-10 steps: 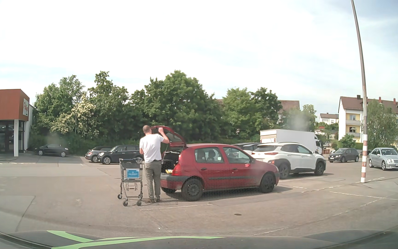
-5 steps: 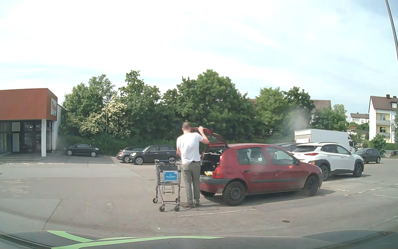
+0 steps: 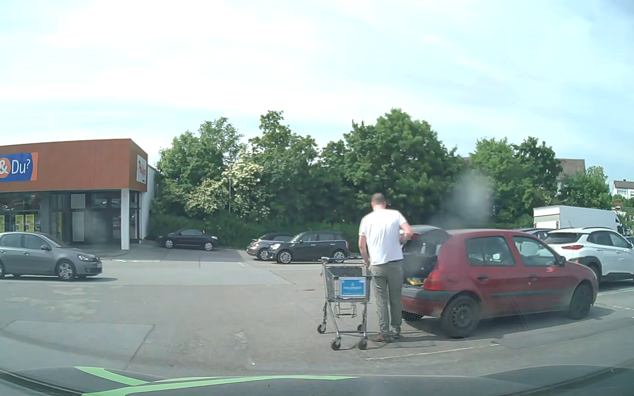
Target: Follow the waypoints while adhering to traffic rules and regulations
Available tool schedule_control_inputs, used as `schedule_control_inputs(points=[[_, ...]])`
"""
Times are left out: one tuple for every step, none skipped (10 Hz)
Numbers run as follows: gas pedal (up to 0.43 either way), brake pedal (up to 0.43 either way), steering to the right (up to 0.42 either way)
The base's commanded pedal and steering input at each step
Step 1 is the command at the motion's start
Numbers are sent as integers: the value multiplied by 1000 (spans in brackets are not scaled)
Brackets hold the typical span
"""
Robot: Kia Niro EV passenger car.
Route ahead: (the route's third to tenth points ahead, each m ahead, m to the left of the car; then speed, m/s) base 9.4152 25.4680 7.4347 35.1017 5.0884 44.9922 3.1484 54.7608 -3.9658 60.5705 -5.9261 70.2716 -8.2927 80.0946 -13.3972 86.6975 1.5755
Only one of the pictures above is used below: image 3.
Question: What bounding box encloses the row of trees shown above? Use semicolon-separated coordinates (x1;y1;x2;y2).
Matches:
152;108;614;233

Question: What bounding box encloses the black estate car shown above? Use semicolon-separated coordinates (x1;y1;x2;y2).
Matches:
268;230;351;265

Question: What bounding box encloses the dark grey small car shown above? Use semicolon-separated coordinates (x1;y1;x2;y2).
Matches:
246;232;295;261

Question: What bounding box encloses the green hedge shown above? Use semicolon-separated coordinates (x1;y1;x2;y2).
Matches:
149;212;362;249

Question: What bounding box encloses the person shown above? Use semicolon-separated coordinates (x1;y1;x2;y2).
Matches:
317;192;414;352

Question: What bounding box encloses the black saloon car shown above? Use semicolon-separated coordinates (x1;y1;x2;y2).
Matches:
157;228;220;252

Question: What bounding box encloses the grey asphalt car park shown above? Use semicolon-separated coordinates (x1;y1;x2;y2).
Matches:
0;242;634;380

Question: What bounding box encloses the car's own bonnet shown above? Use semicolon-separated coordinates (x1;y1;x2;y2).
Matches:
0;352;634;396

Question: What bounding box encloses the red hatchback car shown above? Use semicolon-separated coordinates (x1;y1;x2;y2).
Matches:
401;225;600;339

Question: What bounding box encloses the brown roofed building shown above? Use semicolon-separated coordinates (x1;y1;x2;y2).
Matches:
556;158;587;179

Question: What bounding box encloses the white box lorry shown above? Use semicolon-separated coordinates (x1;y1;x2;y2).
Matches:
533;205;625;234

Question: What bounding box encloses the orange fronted shop building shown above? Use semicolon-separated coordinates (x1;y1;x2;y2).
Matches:
0;138;156;252

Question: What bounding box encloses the grey hatchback car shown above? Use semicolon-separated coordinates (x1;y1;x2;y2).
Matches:
0;231;103;282

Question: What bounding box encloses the white suv car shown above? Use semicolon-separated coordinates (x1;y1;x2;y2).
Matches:
544;227;634;286

